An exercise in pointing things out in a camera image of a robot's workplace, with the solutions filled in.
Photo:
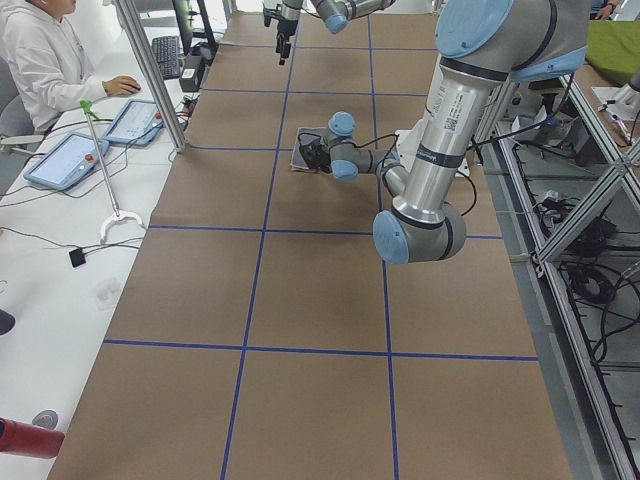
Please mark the silver grabber stick green tip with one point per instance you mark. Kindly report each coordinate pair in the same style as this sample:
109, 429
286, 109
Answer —
118, 215

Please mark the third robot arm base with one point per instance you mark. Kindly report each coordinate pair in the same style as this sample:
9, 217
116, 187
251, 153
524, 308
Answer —
627, 97

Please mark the black box with label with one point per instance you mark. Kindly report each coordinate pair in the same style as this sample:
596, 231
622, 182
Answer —
192, 73

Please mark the pink and grey towel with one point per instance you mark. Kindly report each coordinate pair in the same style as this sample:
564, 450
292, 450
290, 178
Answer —
295, 163

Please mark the green cloth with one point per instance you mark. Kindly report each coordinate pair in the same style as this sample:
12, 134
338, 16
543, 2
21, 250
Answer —
613, 49

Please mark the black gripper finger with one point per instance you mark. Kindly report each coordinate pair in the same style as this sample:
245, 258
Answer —
283, 49
308, 159

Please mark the black keyboard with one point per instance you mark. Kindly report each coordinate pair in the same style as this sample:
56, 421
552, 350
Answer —
166, 52

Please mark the grey round lid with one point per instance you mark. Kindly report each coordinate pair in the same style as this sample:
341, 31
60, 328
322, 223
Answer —
47, 419

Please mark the red bottle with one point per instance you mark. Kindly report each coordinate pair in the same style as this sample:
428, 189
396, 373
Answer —
28, 440

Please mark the near blue teach pendant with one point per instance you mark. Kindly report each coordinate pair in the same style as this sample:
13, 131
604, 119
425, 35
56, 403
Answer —
66, 164

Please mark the person in white hoodie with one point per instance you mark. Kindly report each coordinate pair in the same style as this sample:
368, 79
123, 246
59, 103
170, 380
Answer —
49, 64

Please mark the aluminium side frame rail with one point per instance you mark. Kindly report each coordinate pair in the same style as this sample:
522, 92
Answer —
567, 170

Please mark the blue teach pendant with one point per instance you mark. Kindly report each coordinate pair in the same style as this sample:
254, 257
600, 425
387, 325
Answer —
66, 164
137, 124

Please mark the black monitor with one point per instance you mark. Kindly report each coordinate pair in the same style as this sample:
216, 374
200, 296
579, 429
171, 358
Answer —
193, 22

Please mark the far blue teach pendant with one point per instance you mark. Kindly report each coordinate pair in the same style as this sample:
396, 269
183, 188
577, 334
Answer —
137, 124

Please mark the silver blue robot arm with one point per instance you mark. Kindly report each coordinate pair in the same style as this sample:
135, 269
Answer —
334, 14
482, 45

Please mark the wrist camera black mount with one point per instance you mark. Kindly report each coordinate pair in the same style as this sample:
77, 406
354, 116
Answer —
271, 14
306, 138

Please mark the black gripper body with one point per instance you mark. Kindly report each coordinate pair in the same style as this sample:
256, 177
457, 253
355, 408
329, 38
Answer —
286, 20
318, 156

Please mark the small black square puck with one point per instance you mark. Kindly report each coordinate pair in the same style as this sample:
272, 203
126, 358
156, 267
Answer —
77, 257

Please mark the aluminium frame post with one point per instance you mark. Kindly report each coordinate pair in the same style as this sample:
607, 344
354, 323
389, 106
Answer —
141, 47

